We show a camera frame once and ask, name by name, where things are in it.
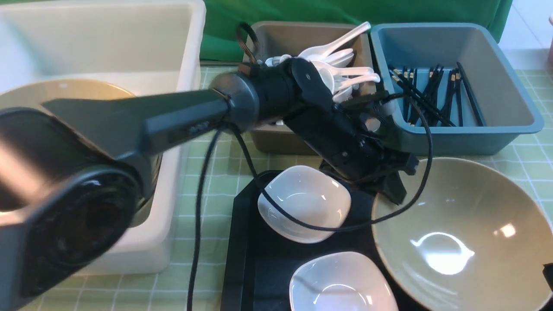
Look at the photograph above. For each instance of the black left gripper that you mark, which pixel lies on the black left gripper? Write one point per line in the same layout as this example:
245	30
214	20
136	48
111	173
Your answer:
358	158

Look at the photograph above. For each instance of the white square dish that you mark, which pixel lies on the white square dish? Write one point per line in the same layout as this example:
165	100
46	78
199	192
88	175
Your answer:
310	196
345	281

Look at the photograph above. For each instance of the tan noodle bowl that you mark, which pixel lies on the tan noodle bowl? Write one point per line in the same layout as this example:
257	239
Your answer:
473	241

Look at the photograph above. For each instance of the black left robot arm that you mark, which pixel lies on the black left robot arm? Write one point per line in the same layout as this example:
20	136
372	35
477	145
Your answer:
74	172

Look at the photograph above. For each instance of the bundle of black chopsticks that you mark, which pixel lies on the bundle of black chopsticks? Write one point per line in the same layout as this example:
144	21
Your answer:
443	97

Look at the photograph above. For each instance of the pile of white spoons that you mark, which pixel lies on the pile of white spoons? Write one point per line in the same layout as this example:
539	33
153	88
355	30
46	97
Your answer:
326	77

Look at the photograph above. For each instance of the blue plastic bin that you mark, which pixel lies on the blue plastic bin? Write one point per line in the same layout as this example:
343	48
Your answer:
506	106

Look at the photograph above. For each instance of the white topmost long spoon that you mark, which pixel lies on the white topmost long spoon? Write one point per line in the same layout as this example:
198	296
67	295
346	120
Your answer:
323	51

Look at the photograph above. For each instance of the black serving tray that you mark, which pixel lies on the black serving tray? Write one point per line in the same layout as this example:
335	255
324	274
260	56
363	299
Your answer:
260	262

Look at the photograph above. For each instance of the green checkered tablecloth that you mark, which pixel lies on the green checkered tablecloth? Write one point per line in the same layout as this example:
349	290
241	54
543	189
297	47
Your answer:
527	160

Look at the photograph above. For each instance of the brown plastic bin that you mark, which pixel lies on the brown plastic bin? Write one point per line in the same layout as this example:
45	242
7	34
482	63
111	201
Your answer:
278	38

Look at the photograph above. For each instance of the green backdrop cloth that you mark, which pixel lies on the green backdrop cloth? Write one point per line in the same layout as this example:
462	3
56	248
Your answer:
222	17

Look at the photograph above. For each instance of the large white plastic tub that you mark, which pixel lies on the large white plastic tub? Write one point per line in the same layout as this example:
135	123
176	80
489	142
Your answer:
146	47

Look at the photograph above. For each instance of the stack of tan bowls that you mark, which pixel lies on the stack of tan bowls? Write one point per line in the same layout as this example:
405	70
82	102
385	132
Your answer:
33	94

